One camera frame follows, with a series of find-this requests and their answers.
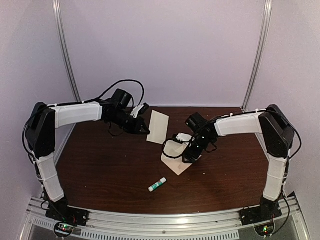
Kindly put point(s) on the green white glue stick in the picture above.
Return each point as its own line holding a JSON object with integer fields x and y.
{"x": 157, "y": 184}

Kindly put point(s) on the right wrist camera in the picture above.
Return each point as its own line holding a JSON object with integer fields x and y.
{"x": 182, "y": 138}

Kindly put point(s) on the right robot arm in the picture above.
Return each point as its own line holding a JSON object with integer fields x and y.
{"x": 278, "y": 135}

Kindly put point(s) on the right aluminium frame post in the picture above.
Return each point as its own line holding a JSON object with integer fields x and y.
{"x": 263, "y": 36}

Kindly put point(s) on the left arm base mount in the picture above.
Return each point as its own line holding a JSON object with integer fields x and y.
{"x": 62, "y": 212}

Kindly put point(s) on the aluminium frame post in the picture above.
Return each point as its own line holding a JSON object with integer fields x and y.
{"x": 64, "y": 49}
{"x": 263, "y": 36}

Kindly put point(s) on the aluminium front rail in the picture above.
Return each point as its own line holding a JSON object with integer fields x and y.
{"x": 219, "y": 225}

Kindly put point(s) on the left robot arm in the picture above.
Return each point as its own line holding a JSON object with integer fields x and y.
{"x": 49, "y": 127}

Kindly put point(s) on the left aluminium frame post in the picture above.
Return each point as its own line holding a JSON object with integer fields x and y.
{"x": 64, "y": 49}

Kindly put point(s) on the cream letter paper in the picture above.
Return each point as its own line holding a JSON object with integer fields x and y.
{"x": 158, "y": 127}

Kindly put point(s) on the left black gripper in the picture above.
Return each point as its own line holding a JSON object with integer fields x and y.
{"x": 139, "y": 123}

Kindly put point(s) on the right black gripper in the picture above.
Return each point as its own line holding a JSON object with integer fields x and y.
{"x": 189, "y": 155}

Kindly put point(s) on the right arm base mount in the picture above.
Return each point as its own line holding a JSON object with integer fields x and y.
{"x": 265, "y": 211}

